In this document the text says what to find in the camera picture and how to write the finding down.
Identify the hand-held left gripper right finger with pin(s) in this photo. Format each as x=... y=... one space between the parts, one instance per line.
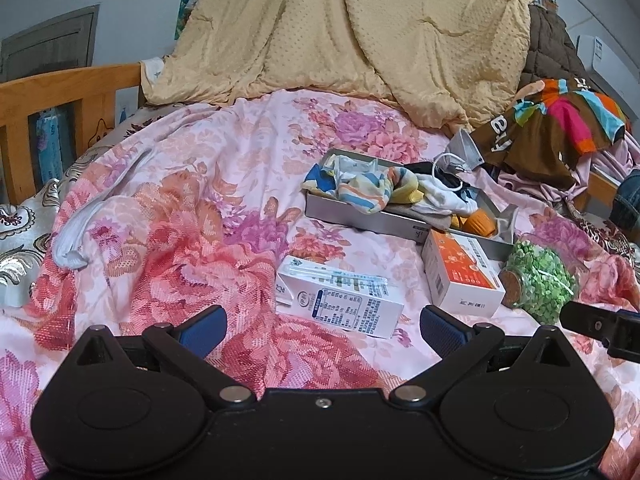
x=442 y=332

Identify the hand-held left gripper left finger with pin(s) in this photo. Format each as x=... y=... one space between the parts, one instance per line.
x=205 y=332

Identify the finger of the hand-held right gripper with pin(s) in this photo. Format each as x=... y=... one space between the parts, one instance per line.
x=590 y=321

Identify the white sock bundle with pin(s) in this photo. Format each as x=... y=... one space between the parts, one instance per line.
x=445 y=200

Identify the grey box with cartoon lining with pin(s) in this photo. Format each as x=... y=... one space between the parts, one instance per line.
x=360 y=217

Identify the multicolour striped cloth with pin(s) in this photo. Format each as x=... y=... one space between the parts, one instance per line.
x=370 y=190

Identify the black white striped sock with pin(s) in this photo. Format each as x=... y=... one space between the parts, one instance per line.
x=425 y=166

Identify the grey face mask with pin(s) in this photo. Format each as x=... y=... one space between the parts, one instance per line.
x=465 y=155

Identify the jar of green beads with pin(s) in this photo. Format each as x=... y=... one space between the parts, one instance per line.
x=540 y=280

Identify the white orange carton box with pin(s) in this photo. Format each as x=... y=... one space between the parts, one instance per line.
x=465 y=270

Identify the brown patterned blanket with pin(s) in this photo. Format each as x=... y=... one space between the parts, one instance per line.
x=605 y=240

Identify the white milk carton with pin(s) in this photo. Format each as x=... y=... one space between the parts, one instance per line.
x=340 y=305

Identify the pink floral bed sheet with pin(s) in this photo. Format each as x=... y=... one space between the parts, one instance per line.
x=175 y=220

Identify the blue jeans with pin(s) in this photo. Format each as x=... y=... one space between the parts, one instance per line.
x=627 y=200

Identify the pink cloth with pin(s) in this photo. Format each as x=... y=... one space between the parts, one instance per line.
x=600 y=160

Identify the brown multicoloured garment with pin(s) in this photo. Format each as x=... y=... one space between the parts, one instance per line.
x=530 y=145

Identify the light blue package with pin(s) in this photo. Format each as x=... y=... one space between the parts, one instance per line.
x=50 y=140

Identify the white air conditioner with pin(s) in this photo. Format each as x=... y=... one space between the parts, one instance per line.
x=610 y=60

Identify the white pillow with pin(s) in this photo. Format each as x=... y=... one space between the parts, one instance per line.
x=152 y=70

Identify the brown quilted coat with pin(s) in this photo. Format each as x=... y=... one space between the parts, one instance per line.
x=555 y=50

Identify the grey door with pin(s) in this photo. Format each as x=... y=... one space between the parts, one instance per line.
x=50 y=45

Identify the yellow quilt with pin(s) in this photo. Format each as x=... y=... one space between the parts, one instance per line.
x=325 y=25

